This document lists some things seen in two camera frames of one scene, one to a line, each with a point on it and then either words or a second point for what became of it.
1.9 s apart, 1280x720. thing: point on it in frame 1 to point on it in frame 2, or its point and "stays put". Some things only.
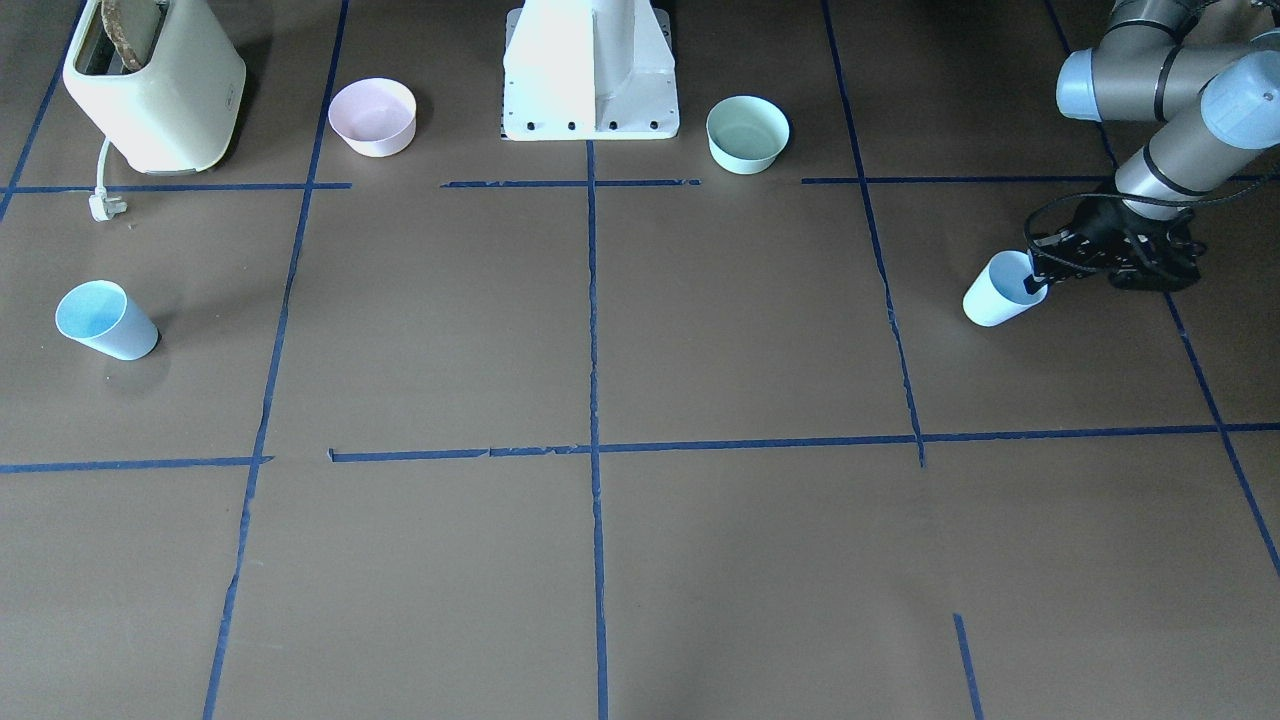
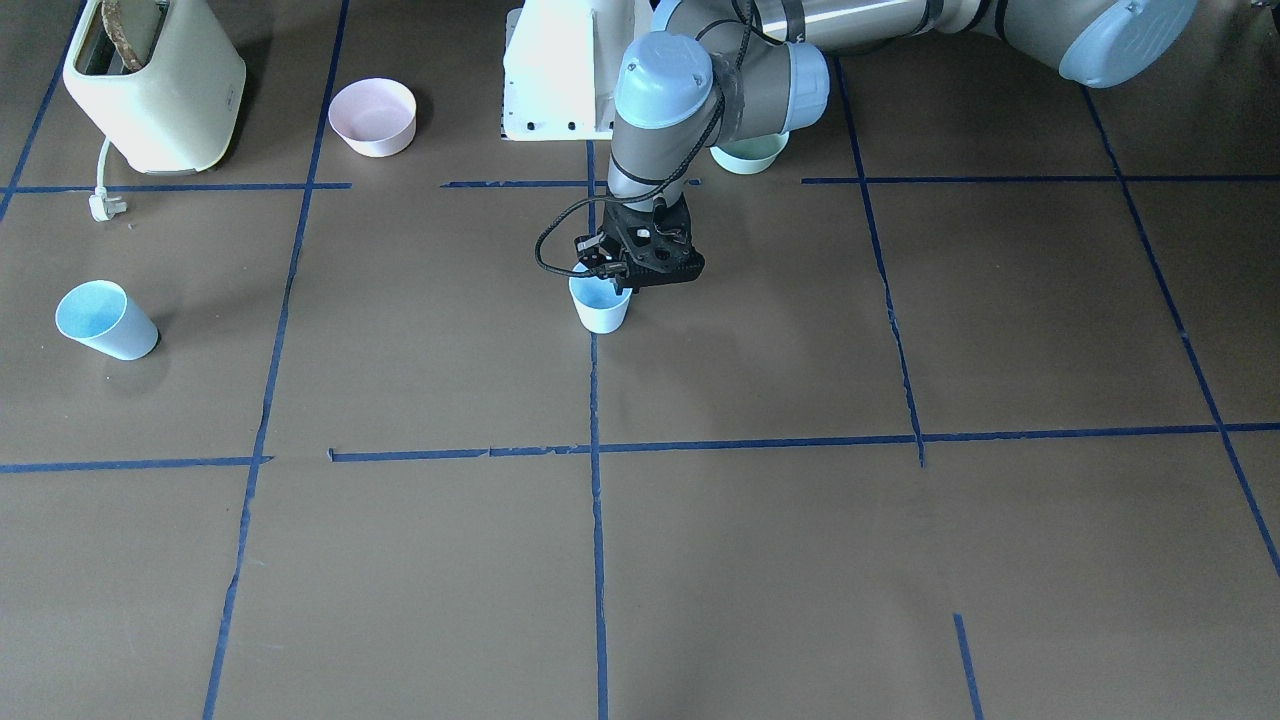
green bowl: x=746 y=133 stays put
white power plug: x=101 y=206 stays put
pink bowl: x=375 y=117 stays put
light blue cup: x=100 y=313 stays put
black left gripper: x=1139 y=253 to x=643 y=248
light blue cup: x=997 y=291 to x=598 y=305
